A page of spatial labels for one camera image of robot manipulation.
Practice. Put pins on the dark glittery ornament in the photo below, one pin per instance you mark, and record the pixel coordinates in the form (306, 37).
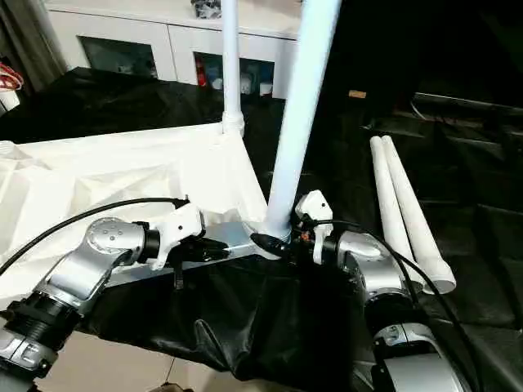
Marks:
(206, 9)

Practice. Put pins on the black flat board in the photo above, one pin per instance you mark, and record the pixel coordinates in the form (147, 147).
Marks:
(470, 101)

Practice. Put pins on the white plastic table top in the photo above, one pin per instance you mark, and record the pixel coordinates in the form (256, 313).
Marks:
(122, 171)

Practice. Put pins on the small tan label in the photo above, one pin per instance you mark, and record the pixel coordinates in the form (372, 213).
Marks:
(357, 94)

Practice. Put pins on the white sideboard cabinet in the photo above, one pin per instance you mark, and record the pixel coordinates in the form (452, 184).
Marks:
(143, 24)

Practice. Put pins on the red and white bundle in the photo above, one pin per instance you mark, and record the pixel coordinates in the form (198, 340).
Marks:
(10, 77)

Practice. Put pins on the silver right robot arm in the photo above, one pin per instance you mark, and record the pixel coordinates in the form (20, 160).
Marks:
(380, 261)

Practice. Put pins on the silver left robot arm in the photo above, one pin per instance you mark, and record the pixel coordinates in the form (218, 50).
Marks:
(90, 257)

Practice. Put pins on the grey curtain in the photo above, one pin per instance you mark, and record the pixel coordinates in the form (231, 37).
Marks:
(28, 36)

